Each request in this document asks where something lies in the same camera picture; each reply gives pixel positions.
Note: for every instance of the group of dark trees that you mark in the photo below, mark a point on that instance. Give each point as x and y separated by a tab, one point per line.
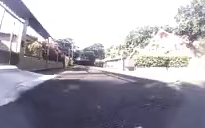
93	51

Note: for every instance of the pole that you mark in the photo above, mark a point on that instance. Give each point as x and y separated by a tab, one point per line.
72	51

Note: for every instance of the grey asphalt road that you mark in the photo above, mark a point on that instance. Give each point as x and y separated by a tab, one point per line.
100	100

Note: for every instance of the row of green trees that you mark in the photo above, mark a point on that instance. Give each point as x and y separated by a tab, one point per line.
140	36

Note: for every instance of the green trimmed hedge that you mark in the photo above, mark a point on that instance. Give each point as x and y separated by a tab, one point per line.
160	61

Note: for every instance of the pale concrete pavement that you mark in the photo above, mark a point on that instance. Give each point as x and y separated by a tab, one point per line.
163	74

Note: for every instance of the row of bushes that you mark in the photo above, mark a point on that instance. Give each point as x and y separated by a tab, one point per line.
40	50

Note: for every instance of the house with pale roof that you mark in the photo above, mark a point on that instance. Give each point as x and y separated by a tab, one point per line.
166	43

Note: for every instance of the building with canopy roof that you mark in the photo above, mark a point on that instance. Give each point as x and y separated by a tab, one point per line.
23	13

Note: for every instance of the pale concrete driveway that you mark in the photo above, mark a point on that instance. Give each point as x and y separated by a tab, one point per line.
3	83

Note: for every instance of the large leafy tree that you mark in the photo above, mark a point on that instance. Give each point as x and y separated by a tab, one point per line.
196	16

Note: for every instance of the pale garden wall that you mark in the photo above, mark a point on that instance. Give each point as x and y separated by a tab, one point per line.
115	63

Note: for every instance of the low dark garden wall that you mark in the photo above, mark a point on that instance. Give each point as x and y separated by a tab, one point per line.
33	63

